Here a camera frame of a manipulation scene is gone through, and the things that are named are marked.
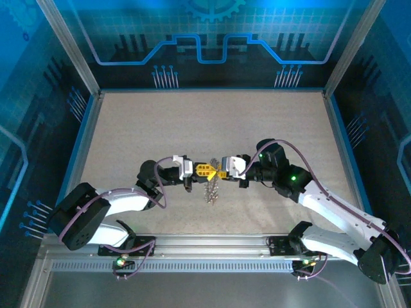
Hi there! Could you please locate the silver keyring chain with keys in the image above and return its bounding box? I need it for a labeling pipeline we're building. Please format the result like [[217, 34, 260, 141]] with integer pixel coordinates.
[[204, 157, 222, 205]]

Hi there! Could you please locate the blue table edge strip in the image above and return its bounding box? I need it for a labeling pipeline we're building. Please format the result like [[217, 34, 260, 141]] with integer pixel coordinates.
[[55, 94, 97, 208], [329, 94, 377, 225], [101, 87, 324, 92]]

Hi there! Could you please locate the small lit circuit board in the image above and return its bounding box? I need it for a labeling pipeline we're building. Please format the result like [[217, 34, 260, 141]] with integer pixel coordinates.
[[112, 256, 136, 271], [291, 256, 320, 273]]

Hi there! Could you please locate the grey metal plate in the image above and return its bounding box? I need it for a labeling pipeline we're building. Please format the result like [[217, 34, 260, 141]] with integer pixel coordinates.
[[41, 272, 386, 308]]

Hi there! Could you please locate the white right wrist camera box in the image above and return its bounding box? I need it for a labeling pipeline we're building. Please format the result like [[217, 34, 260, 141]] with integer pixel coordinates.
[[221, 155, 247, 180]]

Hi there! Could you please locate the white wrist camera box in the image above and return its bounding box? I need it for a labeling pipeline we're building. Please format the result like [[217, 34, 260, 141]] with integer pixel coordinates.
[[172, 155, 194, 181], [221, 155, 247, 180]]

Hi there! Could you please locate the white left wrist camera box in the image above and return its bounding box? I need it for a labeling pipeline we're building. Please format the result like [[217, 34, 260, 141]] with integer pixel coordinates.
[[172, 155, 194, 181]]

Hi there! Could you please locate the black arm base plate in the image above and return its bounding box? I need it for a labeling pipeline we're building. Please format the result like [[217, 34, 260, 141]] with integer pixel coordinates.
[[98, 235, 157, 257], [268, 235, 322, 257]]

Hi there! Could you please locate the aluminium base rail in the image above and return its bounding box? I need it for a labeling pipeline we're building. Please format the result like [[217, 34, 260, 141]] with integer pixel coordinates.
[[37, 233, 363, 259]]

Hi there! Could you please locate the aluminium side rail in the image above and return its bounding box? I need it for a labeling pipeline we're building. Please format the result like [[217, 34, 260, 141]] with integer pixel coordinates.
[[322, 90, 407, 308], [19, 91, 105, 308]]

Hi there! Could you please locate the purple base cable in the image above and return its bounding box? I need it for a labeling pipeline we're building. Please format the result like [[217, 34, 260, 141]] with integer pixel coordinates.
[[102, 241, 157, 280], [293, 253, 330, 280]]

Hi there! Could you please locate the slotted grey cable duct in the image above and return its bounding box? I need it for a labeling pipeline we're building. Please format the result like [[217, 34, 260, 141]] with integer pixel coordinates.
[[51, 259, 354, 274]]

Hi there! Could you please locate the aluminium frame post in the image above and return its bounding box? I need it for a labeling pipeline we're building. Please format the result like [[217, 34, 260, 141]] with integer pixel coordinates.
[[35, 0, 103, 97], [323, 0, 388, 97]]

